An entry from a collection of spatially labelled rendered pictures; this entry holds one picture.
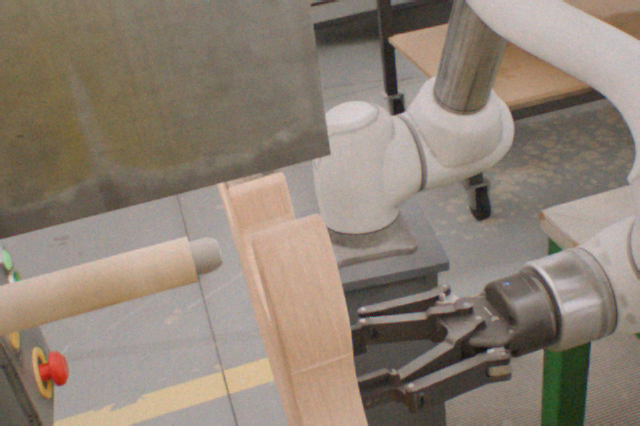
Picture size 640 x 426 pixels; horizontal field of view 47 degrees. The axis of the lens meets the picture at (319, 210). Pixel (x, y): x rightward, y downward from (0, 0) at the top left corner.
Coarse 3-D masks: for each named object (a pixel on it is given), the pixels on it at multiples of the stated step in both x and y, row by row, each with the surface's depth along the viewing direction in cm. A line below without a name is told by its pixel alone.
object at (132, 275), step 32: (128, 256) 50; (160, 256) 50; (0, 288) 48; (32, 288) 48; (64, 288) 48; (96, 288) 49; (128, 288) 49; (160, 288) 50; (0, 320) 48; (32, 320) 48
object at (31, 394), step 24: (0, 264) 80; (0, 336) 73; (24, 336) 82; (0, 360) 73; (24, 360) 79; (48, 360) 90; (0, 384) 74; (24, 384) 77; (48, 384) 86; (0, 408) 76; (24, 408) 77; (48, 408) 84
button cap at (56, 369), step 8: (56, 352) 85; (56, 360) 84; (64, 360) 85; (40, 368) 84; (48, 368) 84; (56, 368) 83; (64, 368) 84; (40, 376) 84; (48, 376) 84; (56, 376) 83; (64, 376) 84; (56, 384) 84; (64, 384) 85
